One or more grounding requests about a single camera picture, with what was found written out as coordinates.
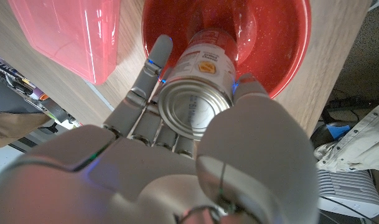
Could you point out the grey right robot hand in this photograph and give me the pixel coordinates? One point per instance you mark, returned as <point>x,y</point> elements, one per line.
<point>130,174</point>

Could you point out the red white soup can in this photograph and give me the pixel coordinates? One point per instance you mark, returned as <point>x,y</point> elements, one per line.
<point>198,87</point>

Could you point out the pink plastic tray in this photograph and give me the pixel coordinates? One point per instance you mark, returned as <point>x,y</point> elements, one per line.
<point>71,34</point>

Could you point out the red bowl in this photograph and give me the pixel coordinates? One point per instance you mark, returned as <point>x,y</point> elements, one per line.
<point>276,37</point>

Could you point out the white ribbed appliance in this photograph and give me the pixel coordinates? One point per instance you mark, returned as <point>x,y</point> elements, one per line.
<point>348,193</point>

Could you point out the beige buttoned shirt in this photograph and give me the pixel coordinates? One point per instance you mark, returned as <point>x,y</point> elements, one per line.
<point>360,143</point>

